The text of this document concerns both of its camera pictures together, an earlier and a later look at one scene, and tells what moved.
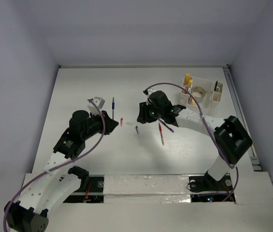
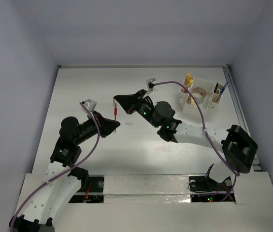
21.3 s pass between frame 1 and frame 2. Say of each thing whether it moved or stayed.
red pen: moved
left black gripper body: stayed
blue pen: moved
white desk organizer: stayed
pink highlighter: stayed
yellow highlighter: stayed
